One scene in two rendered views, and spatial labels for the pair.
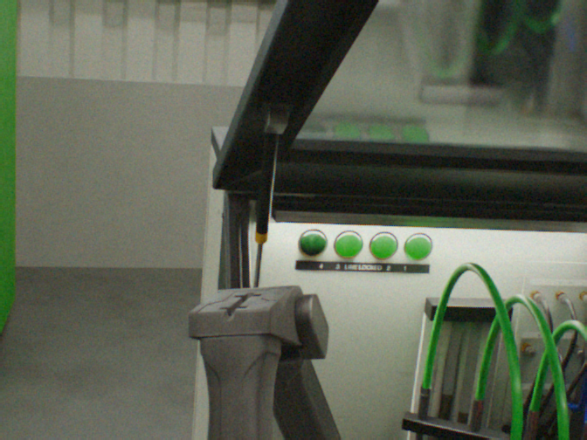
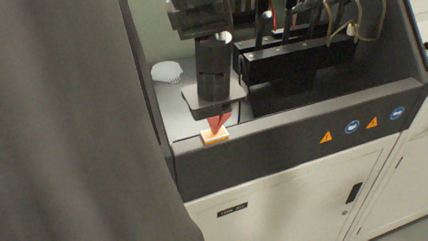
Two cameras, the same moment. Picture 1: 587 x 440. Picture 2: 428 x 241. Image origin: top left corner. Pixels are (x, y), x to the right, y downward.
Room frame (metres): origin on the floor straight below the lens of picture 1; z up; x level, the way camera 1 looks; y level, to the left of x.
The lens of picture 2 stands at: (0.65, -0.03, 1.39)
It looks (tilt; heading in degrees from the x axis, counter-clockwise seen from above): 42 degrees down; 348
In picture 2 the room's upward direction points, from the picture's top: straight up
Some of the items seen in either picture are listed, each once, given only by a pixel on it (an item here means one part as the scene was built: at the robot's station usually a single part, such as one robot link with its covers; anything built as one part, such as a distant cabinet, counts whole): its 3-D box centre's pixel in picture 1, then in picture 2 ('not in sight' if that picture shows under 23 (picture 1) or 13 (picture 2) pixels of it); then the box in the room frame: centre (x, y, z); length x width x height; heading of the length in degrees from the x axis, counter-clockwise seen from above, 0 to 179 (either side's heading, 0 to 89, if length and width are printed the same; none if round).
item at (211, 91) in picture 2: not in sight; (213, 83); (1.09, -0.12, 1.08); 0.10 x 0.07 x 0.07; 100
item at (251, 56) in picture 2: not in sight; (293, 63); (1.39, -0.41, 0.91); 0.34 x 0.10 x 0.15; 100
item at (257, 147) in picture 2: not in sight; (301, 136); (1.13, -0.33, 0.87); 0.62 x 0.04 x 0.16; 100
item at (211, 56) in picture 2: not in sight; (212, 49); (1.10, -0.12, 1.14); 0.07 x 0.06 x 0.07; 168
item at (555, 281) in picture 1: (551, 347); not in sight; (1.67, -0.49, 1.20); 0.13 x 0.03 x 0.31; 100
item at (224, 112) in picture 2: not in sight; (207, 116); (1.09, -0.10, 1.01); 0.07 x 0.07 x 0.09; 10
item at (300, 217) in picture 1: (435, 221); not in sight; (1.63, -0.25, 1.43); 0.54 x 0.03 x 0.02; 100
